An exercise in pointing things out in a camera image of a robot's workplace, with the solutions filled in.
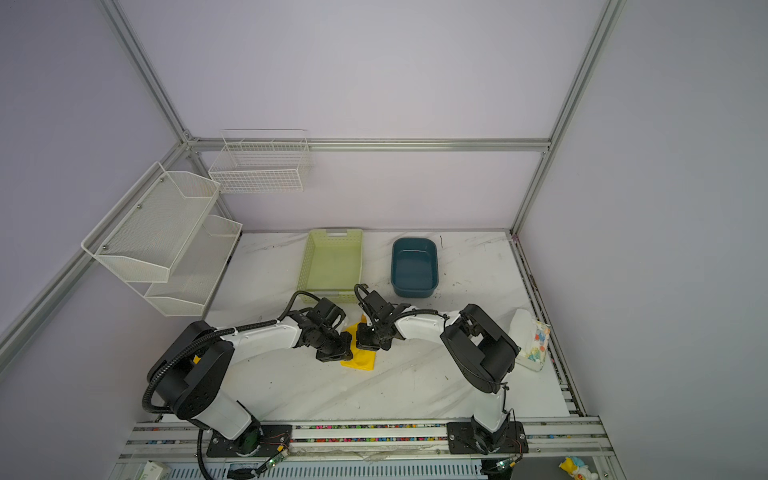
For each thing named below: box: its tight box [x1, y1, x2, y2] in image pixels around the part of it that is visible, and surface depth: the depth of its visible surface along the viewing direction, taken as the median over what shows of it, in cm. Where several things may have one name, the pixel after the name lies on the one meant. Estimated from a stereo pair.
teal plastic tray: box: [391, 237, 439, 299], surface depth 109 cm
